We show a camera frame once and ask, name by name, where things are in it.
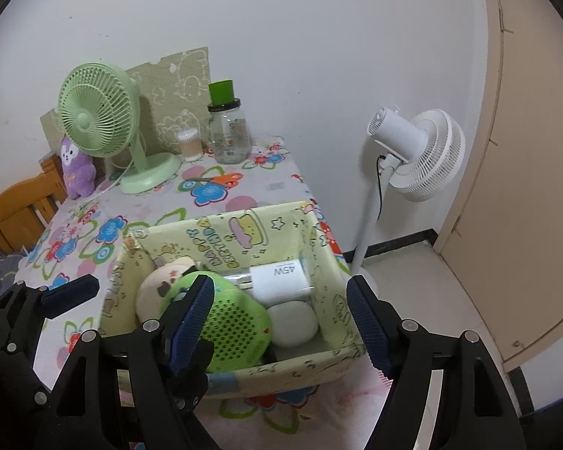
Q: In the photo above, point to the purple plush bunny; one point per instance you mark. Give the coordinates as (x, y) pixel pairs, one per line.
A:
(77, 173)

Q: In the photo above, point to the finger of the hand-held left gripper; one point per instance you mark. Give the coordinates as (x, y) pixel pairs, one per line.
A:
(194, 370)
(70, 295)

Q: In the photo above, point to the yellow cartoon storage box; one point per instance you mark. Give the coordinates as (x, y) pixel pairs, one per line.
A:
(206, 239)

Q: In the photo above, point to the green patterned board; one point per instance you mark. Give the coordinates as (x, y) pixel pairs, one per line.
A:
(183, 84)

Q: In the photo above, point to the white charger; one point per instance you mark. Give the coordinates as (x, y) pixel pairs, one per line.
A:
(281, 281)

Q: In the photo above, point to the grey plaid quilt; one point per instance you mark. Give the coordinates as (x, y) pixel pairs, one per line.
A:
(0, 267)

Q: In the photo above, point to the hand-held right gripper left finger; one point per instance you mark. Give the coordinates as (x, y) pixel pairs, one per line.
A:
(192, 323)

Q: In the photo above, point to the white oval case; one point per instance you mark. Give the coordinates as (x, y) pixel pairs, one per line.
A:
(293, 326)

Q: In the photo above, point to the cotton swab jar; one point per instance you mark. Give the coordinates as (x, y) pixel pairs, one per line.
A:
(189, 147)

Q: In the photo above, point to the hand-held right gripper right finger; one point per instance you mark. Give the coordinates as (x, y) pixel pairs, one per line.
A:
(368, 328)

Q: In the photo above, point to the green round speaker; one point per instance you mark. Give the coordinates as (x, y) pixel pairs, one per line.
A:
(239, 328)

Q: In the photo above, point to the wooden chair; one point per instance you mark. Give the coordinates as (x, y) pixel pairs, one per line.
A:
(14, 211)

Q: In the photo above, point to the glass jar with green lid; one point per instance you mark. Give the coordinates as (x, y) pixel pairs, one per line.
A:
(227, 140)

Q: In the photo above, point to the beige door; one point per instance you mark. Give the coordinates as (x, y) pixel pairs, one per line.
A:
(521, 173)

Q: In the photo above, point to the green desk fan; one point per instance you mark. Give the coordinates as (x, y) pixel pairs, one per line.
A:
(91, 112)

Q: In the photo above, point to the orange scissors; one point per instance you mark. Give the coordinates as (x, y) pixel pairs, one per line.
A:
(225, 179)

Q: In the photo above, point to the white standing fan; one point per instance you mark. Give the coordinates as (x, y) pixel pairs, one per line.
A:
(399, 133)

